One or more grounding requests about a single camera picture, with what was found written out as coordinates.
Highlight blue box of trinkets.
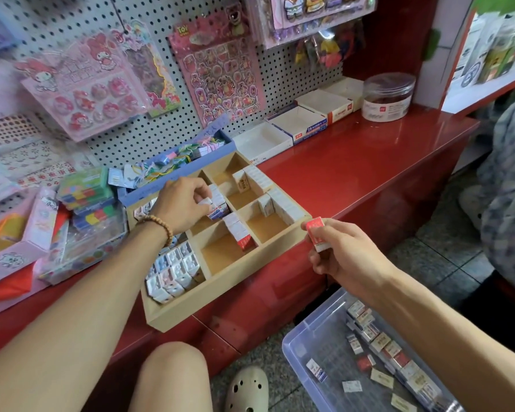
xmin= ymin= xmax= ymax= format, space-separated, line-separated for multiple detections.
xmin=107 ymin=116 xmax=237 ymax=208

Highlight white pegboard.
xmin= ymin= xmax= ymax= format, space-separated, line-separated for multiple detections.
xmin=0 ymin=0 xmax=370 ymax=228

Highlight stack of colourful packs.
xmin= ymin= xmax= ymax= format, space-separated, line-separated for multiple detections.
xmin=56 ymin=167 xmax=124 ymax=232

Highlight person's left cream clog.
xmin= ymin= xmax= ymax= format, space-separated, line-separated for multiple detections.
xmin=223 ymin=365 xmax=270 ymax=412

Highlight clear plastic storage bin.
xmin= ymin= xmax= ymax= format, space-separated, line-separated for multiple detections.
xmin=282 ymin=287 xmax=465 ymax=412

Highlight clear bag of colourful toys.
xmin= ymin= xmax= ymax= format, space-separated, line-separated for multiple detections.
xmin=294 ymin=21 xmax=366 ymax=69

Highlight pink tray of trinkets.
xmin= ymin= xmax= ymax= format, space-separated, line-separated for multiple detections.
xmin=0 ymin=186 xmax=60 ymax=292

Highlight pink sticker pack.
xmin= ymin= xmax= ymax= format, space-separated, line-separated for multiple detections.
xmin=167 ymin=2 xmax=268 ymax=129
xmin=13 ymin=30 xmax=151 ymax=144

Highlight person's left hand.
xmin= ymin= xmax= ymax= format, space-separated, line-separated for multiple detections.
xmin=148 ymin=176 xmax=214 ymax=237

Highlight red folded cloth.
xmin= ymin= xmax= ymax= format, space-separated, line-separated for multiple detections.
xmin=0 ymin=262 xmax=35 ymax=303

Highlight handful of boxed erasers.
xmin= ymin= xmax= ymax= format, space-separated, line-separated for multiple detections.
xmin=304 ymin=217 xmax=331 ymax=254

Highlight person's right hand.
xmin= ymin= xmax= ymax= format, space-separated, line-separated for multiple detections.
xmin=302 ymin=217 xmax=400 ymax=301

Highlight red patterned sticker sheet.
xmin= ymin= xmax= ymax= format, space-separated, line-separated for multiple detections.
xmin=0 ymin=111 xmax=96 ymax=189

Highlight person's left forearm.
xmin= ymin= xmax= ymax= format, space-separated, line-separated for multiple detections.
xmin=0 ymin=223 xmax=175 ymax=412

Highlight round clear plastic jar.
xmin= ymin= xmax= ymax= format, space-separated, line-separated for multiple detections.
xmin=361 ymin=72 xmax=417 ymax=124

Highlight red display counter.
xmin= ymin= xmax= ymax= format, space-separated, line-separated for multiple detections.
xmin=0 ymin=105 xmax=482 ymax=412

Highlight pale pink card pack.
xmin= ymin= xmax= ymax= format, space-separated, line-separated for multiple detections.
xmin=0 ymin=60 xmax=35 ymax=125

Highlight wooden compartment tray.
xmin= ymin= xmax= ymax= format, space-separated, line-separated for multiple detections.
xmin=122 ymin=152 xmax=312 ymax=333

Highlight green edged sticker pack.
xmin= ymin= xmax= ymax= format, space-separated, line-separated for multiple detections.
xmin=112 ymin=19 xmax=183 ymax=118

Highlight white side shelf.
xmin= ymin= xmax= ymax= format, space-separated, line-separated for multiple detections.
xmin=414 ymin=0 xmax=515 ymax=115

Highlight person's left leg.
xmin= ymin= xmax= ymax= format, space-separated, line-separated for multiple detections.
xmin=127 ymin=341 xmax=214 ymax=412

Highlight white tray box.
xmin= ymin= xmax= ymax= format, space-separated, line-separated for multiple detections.
xmin=296 ymin=75 xmax=366 ymax=125
xmin=232 ymin=121 xmax=294 ymax=165
xmin=268 ymin=104 xmax=329 ymax=146

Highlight blue white eraser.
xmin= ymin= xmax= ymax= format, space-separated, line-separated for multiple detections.
xmin=304 ymin=358 xmax=328 ymax=383

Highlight person's right forearm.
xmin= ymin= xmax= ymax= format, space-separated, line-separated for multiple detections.
xmin=373 ymin=270 xmax=515 ymax=412

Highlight black stool red cushion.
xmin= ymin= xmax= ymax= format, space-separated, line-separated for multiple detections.
xmin=463 ymin=270 xmax=515 ymax=357

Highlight beaded wooden bracelet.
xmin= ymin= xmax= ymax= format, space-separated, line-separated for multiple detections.
xmin=137 ymin=213 xmax=175 ymax=248

